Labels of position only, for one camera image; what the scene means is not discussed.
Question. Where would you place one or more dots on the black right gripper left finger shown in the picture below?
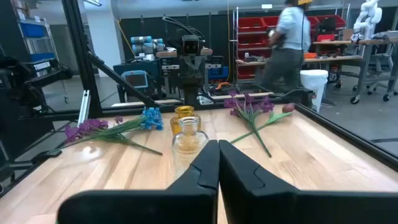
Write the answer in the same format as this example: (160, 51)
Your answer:
(186, 205)

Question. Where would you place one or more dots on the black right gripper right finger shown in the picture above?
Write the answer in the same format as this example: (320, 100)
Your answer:
(264, 205)

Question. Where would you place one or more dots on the blue artificial flower bunch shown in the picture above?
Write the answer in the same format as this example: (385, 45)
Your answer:
(152, 118)

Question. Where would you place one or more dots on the dark red artificial tulip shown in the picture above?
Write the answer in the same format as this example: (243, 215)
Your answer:
(287, 108)

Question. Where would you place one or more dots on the purple artificial flower bunch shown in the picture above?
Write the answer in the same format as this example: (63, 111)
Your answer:
(74, 130)
(266, 105)

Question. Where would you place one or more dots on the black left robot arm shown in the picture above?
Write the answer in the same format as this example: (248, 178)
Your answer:
(191, 96)

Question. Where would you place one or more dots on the blue grey robot arm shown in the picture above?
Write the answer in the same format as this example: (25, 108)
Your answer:
(141, 40)

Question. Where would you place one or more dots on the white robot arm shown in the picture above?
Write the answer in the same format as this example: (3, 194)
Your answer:
(368, 18)

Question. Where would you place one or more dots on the yellow glass vase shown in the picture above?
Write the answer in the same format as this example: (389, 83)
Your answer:
(184, 111)

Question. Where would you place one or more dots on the clear glass vase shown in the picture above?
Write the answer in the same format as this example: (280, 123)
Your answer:
(188, 146)

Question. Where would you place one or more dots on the blue-framed teach pendant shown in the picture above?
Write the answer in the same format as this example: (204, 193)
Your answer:
(135, 80)

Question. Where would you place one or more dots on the shelf with red bins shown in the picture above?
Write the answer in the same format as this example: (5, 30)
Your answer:
(252, 25)

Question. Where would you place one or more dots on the person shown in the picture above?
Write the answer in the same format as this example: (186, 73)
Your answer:
(292, 31)

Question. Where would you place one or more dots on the silver aluminium extrusion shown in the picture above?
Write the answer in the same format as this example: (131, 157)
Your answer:
(84, 107)

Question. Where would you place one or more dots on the white plastic bucket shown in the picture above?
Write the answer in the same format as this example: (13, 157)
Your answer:
(314, 84)

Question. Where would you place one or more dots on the wheeled wooden-top workbench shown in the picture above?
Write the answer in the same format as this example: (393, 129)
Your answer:
(362, 74)

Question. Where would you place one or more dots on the shelf with blue bins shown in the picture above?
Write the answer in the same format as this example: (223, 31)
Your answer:
(31, 30)

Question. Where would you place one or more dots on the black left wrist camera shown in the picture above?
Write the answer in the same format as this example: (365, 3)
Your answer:
(190, 46)

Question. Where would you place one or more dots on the silver corner bracket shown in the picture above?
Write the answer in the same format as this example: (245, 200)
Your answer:
(204, 100)

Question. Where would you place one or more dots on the black aluminium table frame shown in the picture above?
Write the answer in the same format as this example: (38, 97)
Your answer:
(79, 46)

